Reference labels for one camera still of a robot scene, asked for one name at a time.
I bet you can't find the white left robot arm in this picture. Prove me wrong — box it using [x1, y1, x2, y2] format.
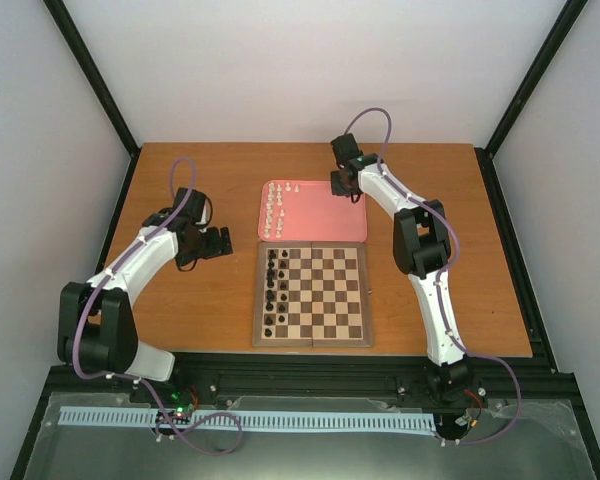
[57, 188, 232, 403]

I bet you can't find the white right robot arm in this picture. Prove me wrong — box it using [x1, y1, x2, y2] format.
[330, 133, 471, 405]

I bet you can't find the pink plastic tray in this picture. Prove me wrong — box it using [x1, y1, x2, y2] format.
[257, 179, 367, 242]

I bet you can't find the wooden chessboard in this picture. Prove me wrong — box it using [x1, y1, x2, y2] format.
[252, 242, 373, 348]

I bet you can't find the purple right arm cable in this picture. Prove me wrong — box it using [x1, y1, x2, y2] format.
[347, 107, 523, 446]

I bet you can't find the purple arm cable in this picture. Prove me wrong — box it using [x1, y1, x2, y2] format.
[347, 107, 523, 446]
[71, 156, 243, 456]

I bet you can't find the black aluminium frame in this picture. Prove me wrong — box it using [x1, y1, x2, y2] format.
[9, 0, 600, 480]

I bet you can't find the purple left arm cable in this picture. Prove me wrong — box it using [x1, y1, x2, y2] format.
[71, 156, 243, 456]

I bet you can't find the light blue cable duct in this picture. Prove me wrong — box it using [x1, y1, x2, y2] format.
[57, 406, 436, 436]

